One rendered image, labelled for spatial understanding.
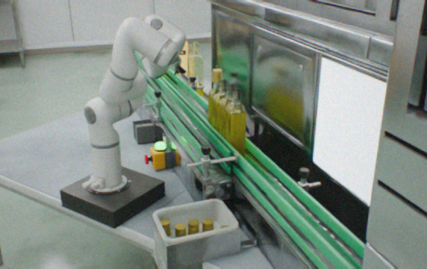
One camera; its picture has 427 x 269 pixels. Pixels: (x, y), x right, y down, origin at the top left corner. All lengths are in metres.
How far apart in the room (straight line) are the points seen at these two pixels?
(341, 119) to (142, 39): 0.60
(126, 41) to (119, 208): 0.52
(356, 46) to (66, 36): 6.39
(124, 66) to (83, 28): 5.98
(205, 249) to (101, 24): 6.22
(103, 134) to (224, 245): 0.52
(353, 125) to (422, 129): 0.71
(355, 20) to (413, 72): 0.72
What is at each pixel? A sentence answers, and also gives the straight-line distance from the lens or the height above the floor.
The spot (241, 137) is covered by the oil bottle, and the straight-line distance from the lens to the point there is 1.63.
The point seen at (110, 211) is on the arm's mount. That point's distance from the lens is 1.57.
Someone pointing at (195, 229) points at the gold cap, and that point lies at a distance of 1.47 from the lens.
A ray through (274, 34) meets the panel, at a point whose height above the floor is 1.32.
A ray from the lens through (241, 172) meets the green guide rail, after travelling 1.54.
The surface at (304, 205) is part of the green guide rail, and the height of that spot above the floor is 0.93.
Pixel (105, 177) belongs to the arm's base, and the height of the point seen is 0.86.
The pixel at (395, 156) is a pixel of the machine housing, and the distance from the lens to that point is 0.60.
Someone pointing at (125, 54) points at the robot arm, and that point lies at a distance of 1.42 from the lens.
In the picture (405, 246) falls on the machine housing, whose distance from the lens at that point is 0.62.
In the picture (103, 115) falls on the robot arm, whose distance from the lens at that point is 1.56.
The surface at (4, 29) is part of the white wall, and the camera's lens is 7.37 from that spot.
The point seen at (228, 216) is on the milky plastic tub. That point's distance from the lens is 1.47.
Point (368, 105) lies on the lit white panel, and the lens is 1.20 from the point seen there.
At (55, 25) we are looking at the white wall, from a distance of 7.36.
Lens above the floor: 1.62
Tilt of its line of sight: 22 degrees down
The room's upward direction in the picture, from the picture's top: straight up
